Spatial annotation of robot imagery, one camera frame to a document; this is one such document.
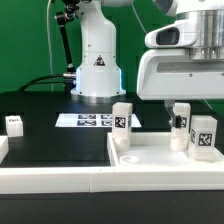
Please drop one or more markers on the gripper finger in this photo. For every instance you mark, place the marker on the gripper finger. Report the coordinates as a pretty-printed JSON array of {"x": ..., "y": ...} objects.
[{"x": 176, "y": 112}]

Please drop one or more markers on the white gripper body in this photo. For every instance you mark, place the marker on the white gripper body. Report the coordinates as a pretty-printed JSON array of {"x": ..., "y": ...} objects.
[{"x": 184, "y": 60}]

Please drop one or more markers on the white U-shaped obstacle wall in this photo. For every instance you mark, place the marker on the white U-shaped obstacle wall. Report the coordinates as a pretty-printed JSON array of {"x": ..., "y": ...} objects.
[{"x": 110, "y": 178}]

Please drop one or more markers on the AprilTag base sheet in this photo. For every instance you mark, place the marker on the AprilTag base sheet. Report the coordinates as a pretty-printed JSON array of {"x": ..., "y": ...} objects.
[{"x": 77, "y": 120}]

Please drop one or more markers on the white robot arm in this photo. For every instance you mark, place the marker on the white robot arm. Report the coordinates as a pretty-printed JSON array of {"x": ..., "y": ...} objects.
[{"x": 98, "y": 76}]

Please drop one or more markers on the white square tabletop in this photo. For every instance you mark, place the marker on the white square tabletop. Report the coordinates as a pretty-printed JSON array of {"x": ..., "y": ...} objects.
[{"x": 152, "y": 149}]

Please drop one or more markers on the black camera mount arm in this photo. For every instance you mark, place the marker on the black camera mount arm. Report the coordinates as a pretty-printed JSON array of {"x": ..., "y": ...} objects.
[{"x": 62, "y": 18}]

